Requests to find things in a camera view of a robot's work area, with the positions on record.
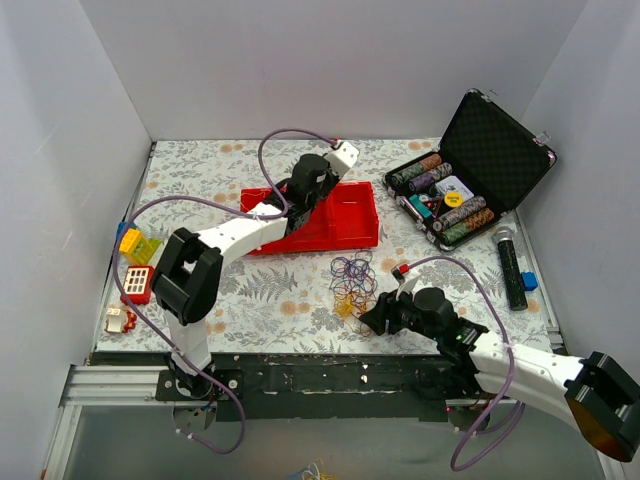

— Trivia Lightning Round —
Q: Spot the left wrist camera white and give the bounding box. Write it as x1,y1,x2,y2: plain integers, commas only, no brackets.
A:
323,140,359,185

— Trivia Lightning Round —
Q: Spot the yellow toy brick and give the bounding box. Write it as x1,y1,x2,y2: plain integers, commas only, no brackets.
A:
119,229,146,266

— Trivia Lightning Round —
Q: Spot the red plastic bin right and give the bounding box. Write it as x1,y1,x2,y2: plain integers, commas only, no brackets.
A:
327,182,379,250

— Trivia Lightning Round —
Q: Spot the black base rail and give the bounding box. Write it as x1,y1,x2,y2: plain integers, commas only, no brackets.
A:
154,352,501,424

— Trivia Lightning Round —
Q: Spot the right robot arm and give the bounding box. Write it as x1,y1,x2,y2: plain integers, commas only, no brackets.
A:
360,288,639,462

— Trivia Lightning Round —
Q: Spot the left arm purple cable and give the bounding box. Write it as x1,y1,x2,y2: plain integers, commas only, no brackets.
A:
112,129,339,455

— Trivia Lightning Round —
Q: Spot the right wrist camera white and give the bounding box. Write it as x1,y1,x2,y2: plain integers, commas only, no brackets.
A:
391,263,418,300

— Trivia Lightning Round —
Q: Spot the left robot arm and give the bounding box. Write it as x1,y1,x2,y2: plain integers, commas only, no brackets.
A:
151,153,352,400

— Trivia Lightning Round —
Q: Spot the red white toy figure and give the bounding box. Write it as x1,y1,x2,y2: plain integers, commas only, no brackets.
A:
105,307,137,334

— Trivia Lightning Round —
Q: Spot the red plastic bin middle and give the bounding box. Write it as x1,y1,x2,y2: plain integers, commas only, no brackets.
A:
250,199,337,256

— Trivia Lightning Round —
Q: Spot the red plastic bin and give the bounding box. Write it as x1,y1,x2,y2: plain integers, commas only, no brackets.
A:
327,182,379,250
250,199,337,256
240,188,282,220

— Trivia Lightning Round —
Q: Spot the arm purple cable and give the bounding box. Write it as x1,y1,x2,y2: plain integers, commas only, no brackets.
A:
404,255,526,471
112,129,339,455

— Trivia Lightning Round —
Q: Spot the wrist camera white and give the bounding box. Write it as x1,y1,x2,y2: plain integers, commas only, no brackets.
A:
391,263,418,300
323,140,359,185

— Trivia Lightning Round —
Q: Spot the red plastic bin left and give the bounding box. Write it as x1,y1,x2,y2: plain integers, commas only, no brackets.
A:
240,188,282,220

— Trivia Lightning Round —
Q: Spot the black microphone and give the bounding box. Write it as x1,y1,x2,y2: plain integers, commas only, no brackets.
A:
492,227,528,311

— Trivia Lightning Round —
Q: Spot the red white window brick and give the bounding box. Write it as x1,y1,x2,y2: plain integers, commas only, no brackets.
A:
120,265,154,305

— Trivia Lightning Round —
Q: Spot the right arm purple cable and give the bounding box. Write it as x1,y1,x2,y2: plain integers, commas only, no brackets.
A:
404,255,526,471

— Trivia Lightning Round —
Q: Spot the blue toy block right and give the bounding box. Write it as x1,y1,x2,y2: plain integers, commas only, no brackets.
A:
521,271,539,292

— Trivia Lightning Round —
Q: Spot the blue toy brick left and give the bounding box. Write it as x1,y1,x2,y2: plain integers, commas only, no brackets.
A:
116,221,136,240

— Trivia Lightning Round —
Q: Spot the black poker chip case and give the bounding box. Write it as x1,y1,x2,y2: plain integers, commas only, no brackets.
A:
383,89,557,251

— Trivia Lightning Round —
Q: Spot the green toy brick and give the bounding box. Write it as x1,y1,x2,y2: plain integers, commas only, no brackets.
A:
134,238,162,265

